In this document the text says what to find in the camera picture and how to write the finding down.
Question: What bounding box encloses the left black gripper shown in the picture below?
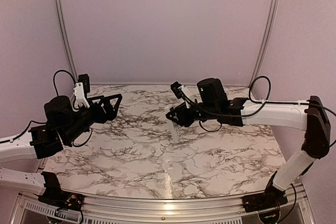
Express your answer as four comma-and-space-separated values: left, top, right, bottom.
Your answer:
62, 93, 122, 144

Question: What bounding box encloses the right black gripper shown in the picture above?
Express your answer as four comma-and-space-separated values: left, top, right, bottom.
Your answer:
166, 101, 218, 127

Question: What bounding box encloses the white remote control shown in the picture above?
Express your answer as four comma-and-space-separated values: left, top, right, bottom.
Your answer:
167, 119, 182, 143

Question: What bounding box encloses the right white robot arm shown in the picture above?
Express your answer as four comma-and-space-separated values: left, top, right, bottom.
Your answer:
165, 78, 333, 207

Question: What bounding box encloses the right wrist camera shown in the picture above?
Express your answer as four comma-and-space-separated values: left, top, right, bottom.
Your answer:
170, 81, 185, 99

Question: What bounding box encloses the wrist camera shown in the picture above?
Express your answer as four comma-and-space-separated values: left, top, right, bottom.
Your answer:
78, 73, 90, 97
170, 81, 185, 99

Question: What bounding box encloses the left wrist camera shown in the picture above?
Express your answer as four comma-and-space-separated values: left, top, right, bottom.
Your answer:
78, 73, 90, 97

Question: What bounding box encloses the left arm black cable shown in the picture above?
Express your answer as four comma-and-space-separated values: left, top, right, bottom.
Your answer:
0, 69, 94, 147

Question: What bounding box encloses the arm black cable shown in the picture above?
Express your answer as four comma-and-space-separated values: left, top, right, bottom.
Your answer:
181, 76, 336, 224
0, 69, 94, 147

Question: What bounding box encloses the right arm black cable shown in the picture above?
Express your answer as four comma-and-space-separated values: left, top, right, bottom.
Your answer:
181, 76, 336, 224

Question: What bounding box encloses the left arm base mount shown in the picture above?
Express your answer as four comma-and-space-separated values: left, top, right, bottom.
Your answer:
38, 172, 84, 211

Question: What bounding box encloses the front aluminium rail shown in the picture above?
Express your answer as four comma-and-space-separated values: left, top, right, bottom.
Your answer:
15, 180, 316, 224

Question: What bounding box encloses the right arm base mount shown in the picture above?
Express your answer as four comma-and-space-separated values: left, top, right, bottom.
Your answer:
242, 193, 288, 212

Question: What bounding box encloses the left aluminium frame post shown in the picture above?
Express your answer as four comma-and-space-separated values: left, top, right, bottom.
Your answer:
54, 0, 78, 80

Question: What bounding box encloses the aluminium frame post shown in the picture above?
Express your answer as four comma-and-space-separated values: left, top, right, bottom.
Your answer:
249, 0, 279, 86
54, 0, 78, 80

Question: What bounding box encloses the right aluminium frame post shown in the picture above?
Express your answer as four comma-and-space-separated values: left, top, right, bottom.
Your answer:
249, 0, 279, 86

